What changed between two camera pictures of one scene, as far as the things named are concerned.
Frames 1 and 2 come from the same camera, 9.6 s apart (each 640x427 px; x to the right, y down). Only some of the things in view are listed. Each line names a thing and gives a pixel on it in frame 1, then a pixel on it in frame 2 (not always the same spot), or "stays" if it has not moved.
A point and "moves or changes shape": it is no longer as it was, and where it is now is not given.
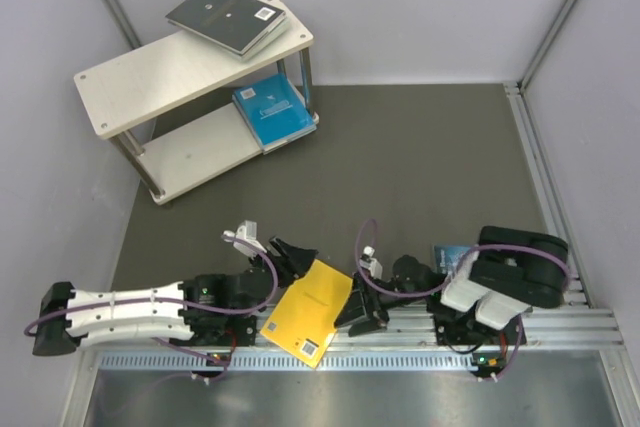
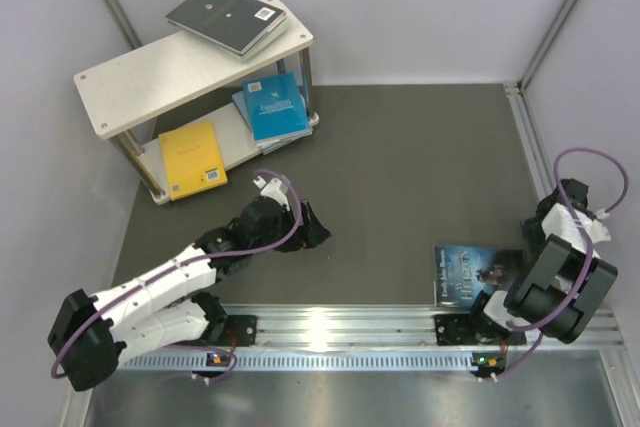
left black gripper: x=292 y=263 → x=310 y=233
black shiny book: x=226 y=18 stays
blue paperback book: x=275 y=109 moves or changes shape
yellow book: x=303 y=321 → x=192 y=160
